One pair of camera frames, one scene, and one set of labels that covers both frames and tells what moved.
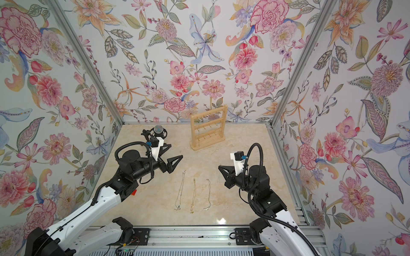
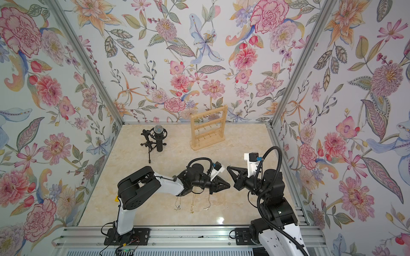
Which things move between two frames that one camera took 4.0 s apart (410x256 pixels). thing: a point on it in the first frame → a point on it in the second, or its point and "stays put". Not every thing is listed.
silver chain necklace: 178,204 stays put
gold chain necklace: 192,201 stays put
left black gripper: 164,167 → 213,185
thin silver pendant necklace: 209,190 stays put
